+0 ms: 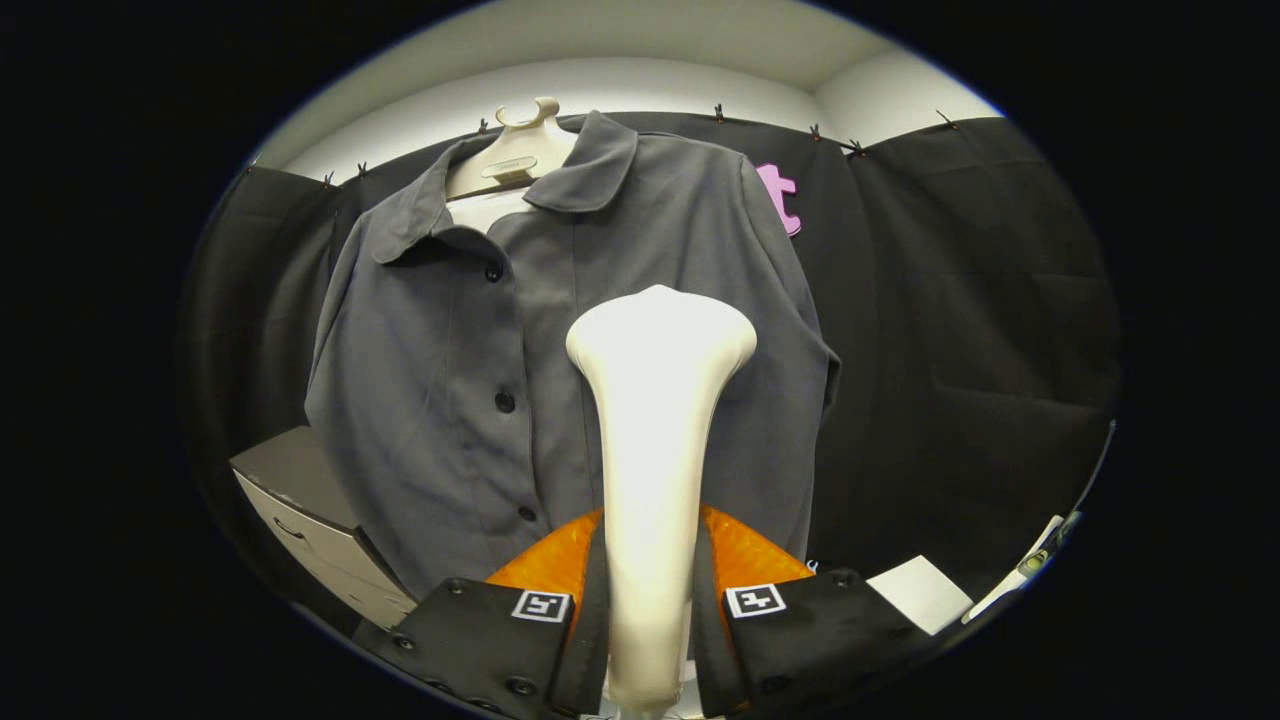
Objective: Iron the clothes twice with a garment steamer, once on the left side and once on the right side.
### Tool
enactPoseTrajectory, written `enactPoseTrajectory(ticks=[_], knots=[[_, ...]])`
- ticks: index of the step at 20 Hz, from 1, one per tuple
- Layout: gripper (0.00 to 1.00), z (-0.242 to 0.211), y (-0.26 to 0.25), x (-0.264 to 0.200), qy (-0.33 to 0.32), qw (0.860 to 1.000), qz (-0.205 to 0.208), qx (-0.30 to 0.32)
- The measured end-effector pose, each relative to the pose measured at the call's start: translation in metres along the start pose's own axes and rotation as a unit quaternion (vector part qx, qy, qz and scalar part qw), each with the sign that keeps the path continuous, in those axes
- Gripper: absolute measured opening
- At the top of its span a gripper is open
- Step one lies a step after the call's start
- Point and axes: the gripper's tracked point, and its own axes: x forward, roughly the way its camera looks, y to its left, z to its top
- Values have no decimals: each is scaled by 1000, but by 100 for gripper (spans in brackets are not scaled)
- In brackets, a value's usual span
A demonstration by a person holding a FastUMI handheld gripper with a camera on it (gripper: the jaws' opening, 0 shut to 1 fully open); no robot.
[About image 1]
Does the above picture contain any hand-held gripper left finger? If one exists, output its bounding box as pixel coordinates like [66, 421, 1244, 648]
[370, 508, 609, 719]

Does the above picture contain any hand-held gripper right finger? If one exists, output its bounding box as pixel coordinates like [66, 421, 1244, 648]
[690, 505, 936, 717]

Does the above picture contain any grey button shirt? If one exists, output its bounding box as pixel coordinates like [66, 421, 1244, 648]
[303, 110, 841, 601]

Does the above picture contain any cream clothes hanger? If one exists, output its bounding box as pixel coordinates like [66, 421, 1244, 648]
[445, 96, 579, 201]

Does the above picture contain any white flat board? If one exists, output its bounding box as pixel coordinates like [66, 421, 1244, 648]
[866, 555, 974, 636]

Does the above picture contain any grey drawer cabinet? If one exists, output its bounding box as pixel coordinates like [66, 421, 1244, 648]
[228, 425, 421, 631]

